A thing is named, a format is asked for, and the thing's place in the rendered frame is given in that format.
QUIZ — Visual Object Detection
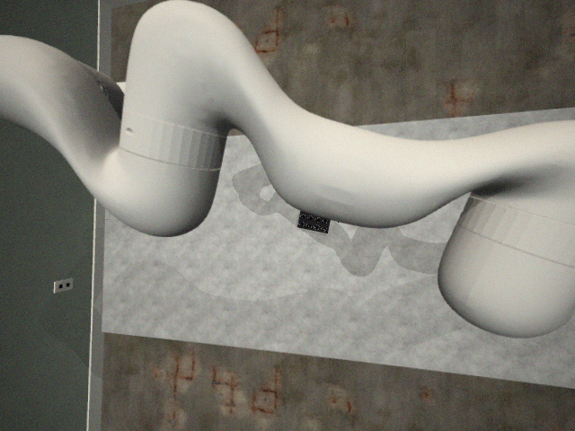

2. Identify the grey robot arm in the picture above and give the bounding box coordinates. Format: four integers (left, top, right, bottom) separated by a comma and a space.
0, 0, 575, 339

